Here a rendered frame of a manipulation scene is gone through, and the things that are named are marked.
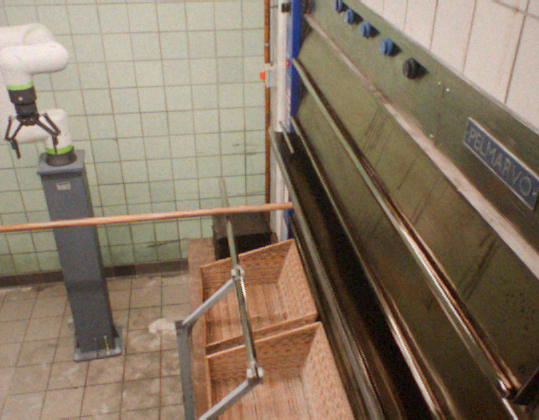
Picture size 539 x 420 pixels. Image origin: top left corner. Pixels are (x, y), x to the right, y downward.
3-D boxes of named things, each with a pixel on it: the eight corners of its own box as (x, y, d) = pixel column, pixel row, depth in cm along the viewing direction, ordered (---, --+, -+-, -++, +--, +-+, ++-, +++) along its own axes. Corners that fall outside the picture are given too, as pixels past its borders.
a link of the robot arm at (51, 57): (28, 59, 234) (21, 30, 229) (58, 55, 239) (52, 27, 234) (41, 78, 205) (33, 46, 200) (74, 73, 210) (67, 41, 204)
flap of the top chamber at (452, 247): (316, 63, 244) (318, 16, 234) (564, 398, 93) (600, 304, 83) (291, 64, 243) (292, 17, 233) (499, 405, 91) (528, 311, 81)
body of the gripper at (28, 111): (37, 97, 215) (43, 120, 220) (13, 99, 214) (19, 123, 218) (35, 103, 209) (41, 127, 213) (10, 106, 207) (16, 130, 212)
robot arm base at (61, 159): (48, 145, 293) (46, 134, 290) (79, 142, 295) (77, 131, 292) (43, 168, 271) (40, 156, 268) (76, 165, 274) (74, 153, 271)
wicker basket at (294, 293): (293, 281, 297) (295, 236, 283) (317, 362, 250) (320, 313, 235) (199, 290, 291) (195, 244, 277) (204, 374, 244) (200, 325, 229)
